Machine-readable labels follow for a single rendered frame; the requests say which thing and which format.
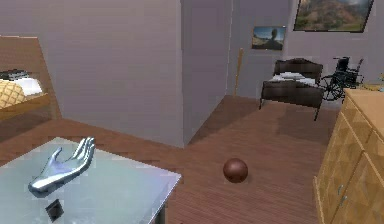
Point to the yellow quilted blanket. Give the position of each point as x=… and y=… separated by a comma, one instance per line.
x=10, y=94

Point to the light wooden bed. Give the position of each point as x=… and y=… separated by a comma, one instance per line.
x=23, y=66

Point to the small black box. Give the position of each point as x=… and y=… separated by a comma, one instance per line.
x=54, y=210

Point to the light wooden dresser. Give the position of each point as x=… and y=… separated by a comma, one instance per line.
x=358, y=160

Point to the black wheelchair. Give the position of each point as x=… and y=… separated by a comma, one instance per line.
x=341, y=80

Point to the brown ball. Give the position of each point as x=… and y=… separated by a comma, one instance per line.
x=235, y=170

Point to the silver hand sculpture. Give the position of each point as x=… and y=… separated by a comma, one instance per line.
x=63, y=168

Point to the small framed landscape picture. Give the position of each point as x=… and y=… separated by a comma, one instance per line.
x=268, y=38

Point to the dark brown bed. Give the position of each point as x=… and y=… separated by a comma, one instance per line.
x=293, y=88

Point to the large framed landscape picture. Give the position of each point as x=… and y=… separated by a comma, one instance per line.
x=333, y=15

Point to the pale glass-top table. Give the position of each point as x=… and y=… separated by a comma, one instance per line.
x=110, y=190

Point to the white pillow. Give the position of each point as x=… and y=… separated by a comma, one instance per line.
x=30, y=85

